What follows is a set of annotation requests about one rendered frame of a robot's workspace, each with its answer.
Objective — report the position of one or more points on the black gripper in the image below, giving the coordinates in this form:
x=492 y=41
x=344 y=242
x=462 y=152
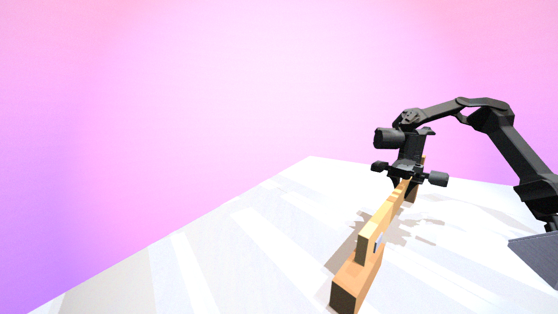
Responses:
x=434 y=177

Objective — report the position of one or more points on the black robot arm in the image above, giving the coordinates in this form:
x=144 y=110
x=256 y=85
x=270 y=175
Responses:
x=538 y=185

